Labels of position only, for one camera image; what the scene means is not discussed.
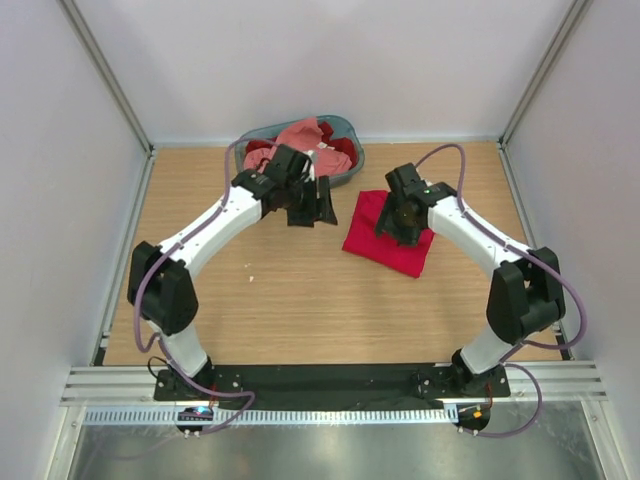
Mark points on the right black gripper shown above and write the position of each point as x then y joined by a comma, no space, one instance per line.
407,238

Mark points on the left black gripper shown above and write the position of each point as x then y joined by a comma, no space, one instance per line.
323,211

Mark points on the magenta red t shirt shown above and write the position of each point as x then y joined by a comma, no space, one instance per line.
362,241

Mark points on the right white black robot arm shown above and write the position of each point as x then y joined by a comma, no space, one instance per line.
525,293

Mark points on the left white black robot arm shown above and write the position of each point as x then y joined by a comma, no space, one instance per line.
161,286

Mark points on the salmon pink t shirt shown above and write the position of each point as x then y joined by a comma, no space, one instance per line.
320,145

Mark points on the teal plastic laundry basin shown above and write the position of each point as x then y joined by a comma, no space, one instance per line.
340,154

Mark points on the perforated metal cable tray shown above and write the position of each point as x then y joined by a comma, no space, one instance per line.
199,416

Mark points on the right aluminium frame post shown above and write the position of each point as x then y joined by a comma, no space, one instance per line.
559,41

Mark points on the aluminium frame post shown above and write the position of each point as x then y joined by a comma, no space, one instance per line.
559,41
97,57

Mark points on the left aluminium frame post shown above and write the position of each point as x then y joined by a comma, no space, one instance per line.
97,57

